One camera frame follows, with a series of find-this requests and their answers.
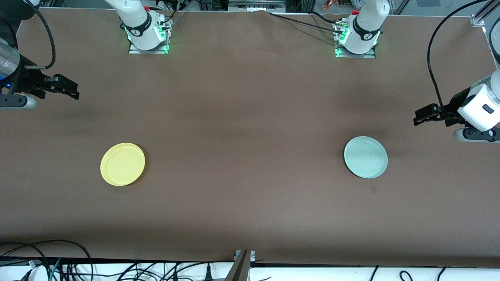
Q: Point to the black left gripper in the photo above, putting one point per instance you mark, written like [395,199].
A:
[453,106]

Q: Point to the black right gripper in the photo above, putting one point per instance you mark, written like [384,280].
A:
[26,76]

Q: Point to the pale green plate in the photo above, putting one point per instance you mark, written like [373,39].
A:
[365,157]

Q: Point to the yellow plate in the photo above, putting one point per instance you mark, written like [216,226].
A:
[122,164]

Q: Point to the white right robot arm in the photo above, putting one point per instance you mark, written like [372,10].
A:
[136,19]

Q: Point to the white lower shelf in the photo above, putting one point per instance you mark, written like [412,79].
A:
[312,275]

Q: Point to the grey power strip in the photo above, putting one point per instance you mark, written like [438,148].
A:
[256,4]

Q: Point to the aluminium profile bar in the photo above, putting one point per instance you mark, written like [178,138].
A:
[239,269]

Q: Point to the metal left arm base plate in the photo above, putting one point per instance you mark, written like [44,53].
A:
[355,55]

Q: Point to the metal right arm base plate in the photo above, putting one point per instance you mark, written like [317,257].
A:
[148,51]

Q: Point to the aluminium frame corner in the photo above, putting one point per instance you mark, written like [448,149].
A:
[482,13]

